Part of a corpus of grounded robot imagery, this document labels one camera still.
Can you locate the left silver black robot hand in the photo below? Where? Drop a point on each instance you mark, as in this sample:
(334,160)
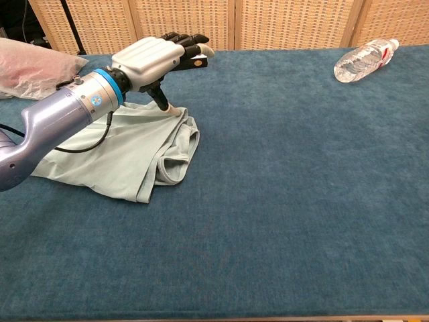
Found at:
(151,60)

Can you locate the clear plastic water bottle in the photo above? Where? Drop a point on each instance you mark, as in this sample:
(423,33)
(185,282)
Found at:
(358,63)

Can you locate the blue felt table cover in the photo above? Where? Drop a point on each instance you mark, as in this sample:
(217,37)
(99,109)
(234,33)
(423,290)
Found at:
(268,234)

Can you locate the woven wicker folding screen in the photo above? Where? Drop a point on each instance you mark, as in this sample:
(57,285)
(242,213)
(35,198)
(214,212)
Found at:
(268,23)

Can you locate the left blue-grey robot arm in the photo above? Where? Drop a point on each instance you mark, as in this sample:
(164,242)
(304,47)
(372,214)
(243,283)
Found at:
(67,110)

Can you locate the translucent bag with pink garment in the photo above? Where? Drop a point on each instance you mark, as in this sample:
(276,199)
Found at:
(27,70)

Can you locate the black tripod stand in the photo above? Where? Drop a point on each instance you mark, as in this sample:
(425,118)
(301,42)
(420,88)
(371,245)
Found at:
(71,23)

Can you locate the small white and black box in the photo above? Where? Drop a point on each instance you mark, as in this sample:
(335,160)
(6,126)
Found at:
(197,63)

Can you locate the light green t-shirt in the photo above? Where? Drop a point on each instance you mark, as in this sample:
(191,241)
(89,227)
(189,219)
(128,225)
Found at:
(134,154)

